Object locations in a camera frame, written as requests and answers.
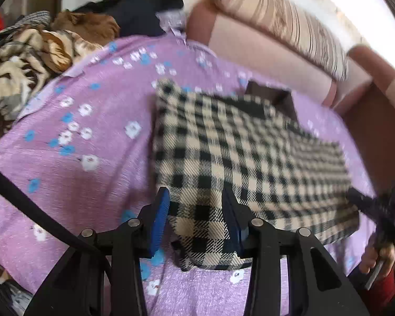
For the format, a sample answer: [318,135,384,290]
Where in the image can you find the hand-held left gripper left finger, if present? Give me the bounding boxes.
[23,186,171,316]

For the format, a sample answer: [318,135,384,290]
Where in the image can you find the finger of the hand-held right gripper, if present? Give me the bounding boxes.
[347,187,384,216]

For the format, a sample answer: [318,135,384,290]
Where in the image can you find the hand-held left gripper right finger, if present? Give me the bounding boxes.
[221,187,371,316]

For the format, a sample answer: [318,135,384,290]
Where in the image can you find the black and cream checked coat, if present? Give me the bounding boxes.
[151,78,361,272]

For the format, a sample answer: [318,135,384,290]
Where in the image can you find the person's red-sleeved right forearm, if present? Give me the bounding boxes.
[348,263,395,316]

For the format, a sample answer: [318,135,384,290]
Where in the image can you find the dark navy clothes pile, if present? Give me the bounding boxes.
[73,0,185,38]

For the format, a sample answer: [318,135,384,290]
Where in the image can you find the person's right hand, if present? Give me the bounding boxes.
[361,240,395,281]

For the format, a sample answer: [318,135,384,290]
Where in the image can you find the purple floral bedsheet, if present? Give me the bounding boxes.
[0,34,377,316]

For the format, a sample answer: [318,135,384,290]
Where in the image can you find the pink padded headboard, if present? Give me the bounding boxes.
[186,0,395,109]

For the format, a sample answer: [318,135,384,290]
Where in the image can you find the striped beige pillow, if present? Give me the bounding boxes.
[204,0,349,81]

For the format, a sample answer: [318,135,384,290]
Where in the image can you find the tiger print blanket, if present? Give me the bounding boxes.
[0,26,102,142]

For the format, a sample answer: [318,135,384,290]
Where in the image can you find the brown cloth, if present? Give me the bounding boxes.
[51,11,121,45]

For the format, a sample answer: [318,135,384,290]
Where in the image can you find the grey knit cloth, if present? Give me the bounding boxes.
[15,11,51,28]

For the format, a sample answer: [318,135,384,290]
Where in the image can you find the brown wooden bed frame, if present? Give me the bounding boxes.
[334,44,395,198]

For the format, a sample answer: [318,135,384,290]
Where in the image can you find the black cable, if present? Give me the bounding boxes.
[0,163,114,290]

